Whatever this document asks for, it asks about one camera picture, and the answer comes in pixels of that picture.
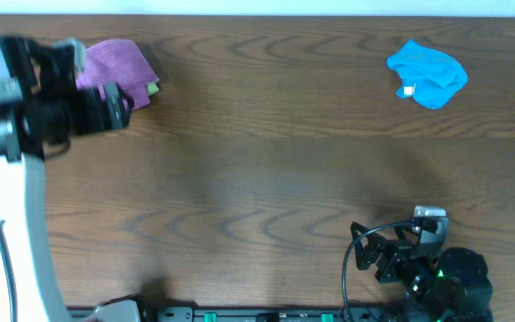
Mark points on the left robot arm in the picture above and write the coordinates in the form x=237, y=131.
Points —
x=28, y=286

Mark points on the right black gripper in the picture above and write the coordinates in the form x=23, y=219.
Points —
x=392, y=258

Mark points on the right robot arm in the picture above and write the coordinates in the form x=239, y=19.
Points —
x=440, y=285

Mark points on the crumpled blue cloth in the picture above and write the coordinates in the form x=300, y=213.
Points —
x=430, y=77

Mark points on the purple microfibre cloth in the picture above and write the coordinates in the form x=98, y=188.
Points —
x=121, y=61

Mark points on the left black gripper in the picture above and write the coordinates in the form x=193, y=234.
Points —
x=117, y=105

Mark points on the folded green cloth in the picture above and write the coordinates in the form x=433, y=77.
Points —
x=152, y=88

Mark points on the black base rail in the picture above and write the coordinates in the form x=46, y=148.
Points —
x=187, y=314

